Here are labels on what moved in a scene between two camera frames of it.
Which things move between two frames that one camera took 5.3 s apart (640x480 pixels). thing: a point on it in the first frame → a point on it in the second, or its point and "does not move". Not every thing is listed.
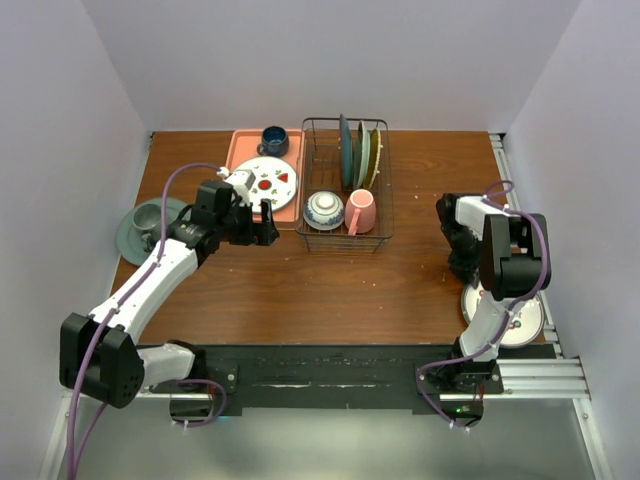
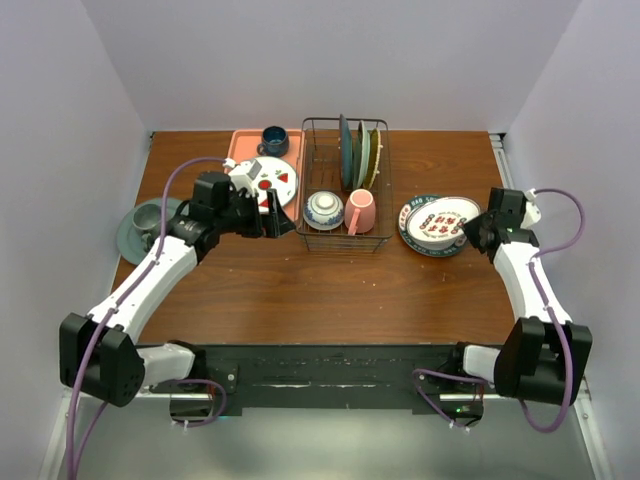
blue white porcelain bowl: [324, 210] does not move
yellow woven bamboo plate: [374, 154] does not move
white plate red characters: [524, 325] → [439, 222]
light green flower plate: [362, 156] does not move
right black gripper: [466, 269] → [470, 227]
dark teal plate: [346, 153] does not move
